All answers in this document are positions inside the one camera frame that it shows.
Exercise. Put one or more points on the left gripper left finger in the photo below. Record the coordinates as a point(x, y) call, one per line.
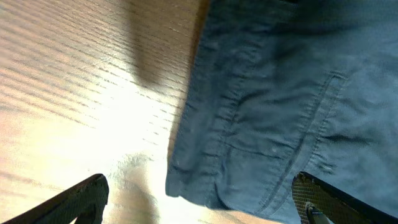
point(80, 204)

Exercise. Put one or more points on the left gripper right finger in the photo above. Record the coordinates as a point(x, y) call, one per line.
point(319, 202)

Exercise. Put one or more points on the navy blue shorts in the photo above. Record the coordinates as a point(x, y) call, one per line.
point(280, 87)

